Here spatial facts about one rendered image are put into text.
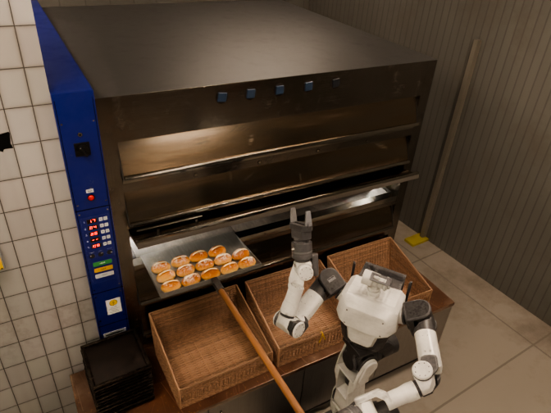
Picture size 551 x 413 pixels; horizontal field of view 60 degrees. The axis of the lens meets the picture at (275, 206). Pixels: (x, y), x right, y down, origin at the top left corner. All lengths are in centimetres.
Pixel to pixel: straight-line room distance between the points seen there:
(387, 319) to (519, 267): 258
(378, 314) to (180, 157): 116
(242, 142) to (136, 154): 53
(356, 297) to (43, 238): 143
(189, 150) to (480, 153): 283
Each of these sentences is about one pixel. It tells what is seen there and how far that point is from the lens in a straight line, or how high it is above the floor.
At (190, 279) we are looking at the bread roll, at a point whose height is 123.
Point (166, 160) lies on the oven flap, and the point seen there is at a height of 177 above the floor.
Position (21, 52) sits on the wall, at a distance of 206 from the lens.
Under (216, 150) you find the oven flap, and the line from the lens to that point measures 240.
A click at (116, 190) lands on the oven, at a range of 234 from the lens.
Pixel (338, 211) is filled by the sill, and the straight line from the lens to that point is 308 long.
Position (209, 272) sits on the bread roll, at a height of 123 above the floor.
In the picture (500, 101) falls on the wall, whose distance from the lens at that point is 431.
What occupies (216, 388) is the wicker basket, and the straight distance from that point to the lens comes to 274.
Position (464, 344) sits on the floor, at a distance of 415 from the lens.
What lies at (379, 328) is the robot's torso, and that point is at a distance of 217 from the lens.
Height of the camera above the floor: 283
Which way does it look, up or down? 33 degrees down
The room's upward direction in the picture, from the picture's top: 4 degrees clockwise
